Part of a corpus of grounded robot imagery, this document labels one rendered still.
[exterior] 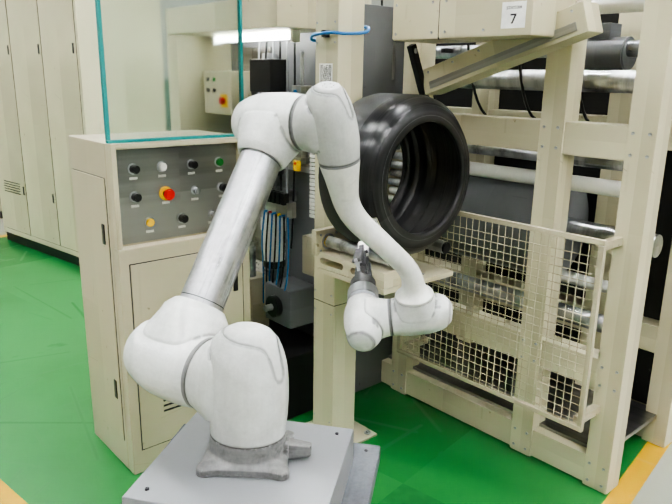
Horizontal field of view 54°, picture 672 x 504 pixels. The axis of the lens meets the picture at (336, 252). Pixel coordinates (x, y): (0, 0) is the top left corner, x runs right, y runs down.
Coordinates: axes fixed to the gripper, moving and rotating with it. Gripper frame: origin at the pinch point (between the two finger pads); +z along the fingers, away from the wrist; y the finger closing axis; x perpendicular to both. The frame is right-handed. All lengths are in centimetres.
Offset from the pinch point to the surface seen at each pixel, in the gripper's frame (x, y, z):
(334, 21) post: 7, -48, 71
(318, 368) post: -46, 70, 24
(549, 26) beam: 74, -28, 50
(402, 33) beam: 27, -32, 81
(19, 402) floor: -191, 52, 32
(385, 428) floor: -31, 111, 20
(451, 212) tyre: 26.5, 19.7, 33.9
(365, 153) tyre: 8.2, -20.5, 20.9
